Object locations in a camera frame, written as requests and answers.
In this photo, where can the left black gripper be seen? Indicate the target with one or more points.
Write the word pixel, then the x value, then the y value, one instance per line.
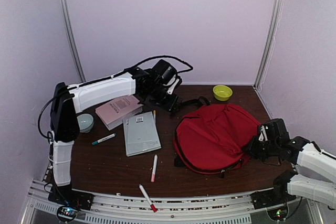
pixel 172 106

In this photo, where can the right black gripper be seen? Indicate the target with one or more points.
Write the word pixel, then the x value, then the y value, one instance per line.
pixel 251 148

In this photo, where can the grey book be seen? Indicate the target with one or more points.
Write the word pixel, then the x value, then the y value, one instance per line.
pixel 140 134

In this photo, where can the red backpack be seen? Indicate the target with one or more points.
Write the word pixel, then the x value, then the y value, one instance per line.
pixel 211 139

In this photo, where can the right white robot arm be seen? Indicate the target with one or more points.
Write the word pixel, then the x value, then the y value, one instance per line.
pixel 314 174

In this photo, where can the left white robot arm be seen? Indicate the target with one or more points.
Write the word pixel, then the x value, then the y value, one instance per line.
pixel 68 102

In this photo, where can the yellow capped white marker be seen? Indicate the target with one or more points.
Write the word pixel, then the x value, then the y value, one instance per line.
pixel 154 116

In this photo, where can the pink book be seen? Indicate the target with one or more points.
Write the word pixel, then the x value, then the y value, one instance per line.
pixel 115 111

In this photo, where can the lime green bowl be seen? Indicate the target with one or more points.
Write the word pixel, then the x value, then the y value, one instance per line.
pixel 222 93

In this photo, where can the pink capped white marker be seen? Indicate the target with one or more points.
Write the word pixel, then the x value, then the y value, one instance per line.
pixel 155 161

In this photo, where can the pale blue ceramic bowl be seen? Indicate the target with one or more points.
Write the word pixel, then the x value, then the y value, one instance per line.
pixel 85 122

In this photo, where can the teal capped white marker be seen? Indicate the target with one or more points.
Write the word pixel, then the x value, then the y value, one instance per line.
pixel 103 139

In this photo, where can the red capped white marker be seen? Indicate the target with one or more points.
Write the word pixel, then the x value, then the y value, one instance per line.
pixel 146 196

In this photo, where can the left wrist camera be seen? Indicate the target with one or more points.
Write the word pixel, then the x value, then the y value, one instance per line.
pixel 175 84

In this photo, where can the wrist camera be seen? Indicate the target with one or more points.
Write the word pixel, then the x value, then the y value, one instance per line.
pixel 175 84
pixel 263 134

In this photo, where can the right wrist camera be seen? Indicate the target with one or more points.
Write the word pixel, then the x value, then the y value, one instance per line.
pixel 263 134

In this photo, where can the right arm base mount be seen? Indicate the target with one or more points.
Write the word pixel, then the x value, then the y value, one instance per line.
pixel 275 204

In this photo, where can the front aluminium rail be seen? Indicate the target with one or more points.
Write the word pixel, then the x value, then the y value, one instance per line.
pixel 231 208

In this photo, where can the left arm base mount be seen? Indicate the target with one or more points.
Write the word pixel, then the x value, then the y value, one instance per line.
pixel 71 203

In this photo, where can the left aluminium frame post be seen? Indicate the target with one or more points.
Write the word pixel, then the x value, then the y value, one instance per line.
pixel 71 40

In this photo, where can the aluminium frame post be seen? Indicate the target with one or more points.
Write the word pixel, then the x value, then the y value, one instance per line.
pixel 270 40
pixel 71 40

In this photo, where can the right aluminium frame post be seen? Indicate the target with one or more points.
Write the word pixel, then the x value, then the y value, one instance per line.
pixel 270 40

